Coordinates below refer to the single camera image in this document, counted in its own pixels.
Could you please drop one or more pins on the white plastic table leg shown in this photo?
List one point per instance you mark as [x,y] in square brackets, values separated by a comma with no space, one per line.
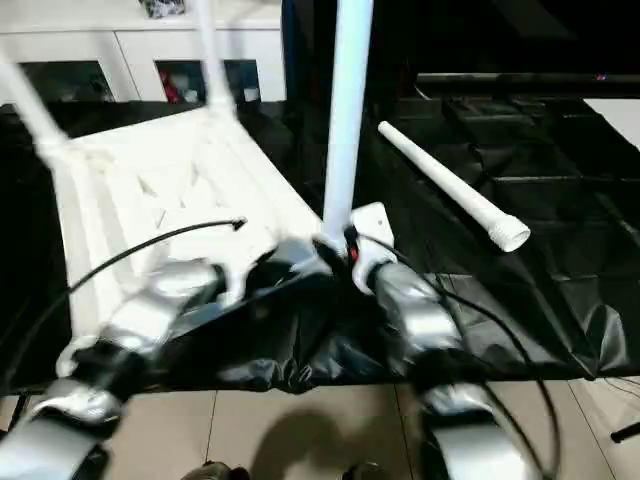
[450,185]
[215,60]
[350,110]
[35,110]

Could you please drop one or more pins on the white plastic table top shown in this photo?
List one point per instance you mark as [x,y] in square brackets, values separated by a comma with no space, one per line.
[150,190]

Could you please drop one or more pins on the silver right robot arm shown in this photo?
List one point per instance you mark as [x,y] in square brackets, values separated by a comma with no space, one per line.
[420,320]

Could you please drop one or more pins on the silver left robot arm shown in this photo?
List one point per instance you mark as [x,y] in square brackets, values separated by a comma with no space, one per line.
[140,320]

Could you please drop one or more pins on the black work mat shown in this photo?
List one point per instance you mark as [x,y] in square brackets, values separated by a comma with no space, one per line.
[540,300]

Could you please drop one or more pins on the dark robot left foot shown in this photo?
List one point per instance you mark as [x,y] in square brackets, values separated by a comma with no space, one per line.
[218,471]

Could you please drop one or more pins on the dark robot foot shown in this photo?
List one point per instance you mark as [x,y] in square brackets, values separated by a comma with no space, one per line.
[364,471]
[218,471]

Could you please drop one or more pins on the dark robot right foot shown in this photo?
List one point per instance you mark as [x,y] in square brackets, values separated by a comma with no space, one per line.
[364,471]

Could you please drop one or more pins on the black side table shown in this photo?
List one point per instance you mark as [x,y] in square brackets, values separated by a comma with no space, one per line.
[520,82]

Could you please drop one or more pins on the white glass-door cabinet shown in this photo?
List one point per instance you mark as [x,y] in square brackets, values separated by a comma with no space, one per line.
[100,50]

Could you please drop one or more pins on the small grey bundle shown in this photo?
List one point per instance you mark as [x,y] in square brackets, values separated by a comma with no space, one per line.
[164,7]

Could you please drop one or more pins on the white paper sheet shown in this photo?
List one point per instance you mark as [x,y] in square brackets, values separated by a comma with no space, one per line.
[615,120]

